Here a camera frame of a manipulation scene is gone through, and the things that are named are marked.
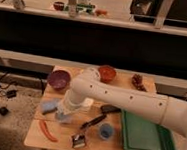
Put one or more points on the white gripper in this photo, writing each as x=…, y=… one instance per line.
x=61, y=115

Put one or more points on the light blue towel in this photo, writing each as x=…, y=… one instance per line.
x=64, y=121

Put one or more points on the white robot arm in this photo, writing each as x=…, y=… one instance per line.
x=167, y=111

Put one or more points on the green plastic tray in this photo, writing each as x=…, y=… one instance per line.
x=140, y=134

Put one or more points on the blue sponge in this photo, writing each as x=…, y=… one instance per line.
x=49, y=106

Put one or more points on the red chili pepper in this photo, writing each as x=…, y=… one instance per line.
x=46, y=132

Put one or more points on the white cup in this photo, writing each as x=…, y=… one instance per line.
x=88, y=102

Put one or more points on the black binder clip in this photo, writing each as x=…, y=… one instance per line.
x=79, y=140

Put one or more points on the purple bowl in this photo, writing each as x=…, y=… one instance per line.
x=59, y=79

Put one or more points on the wooden table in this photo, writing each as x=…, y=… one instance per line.
x=64, y=132

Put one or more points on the blue cup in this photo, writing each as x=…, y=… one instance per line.
x=106, y=131

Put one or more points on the orange bowl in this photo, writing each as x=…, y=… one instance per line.
x=107, y=73

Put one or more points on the brown pine cone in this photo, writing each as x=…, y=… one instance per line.
x=137, y=81

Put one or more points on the dark red background bowl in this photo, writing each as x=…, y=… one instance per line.
x=58, y=6

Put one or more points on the green background object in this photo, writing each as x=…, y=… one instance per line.
x=81, y=8

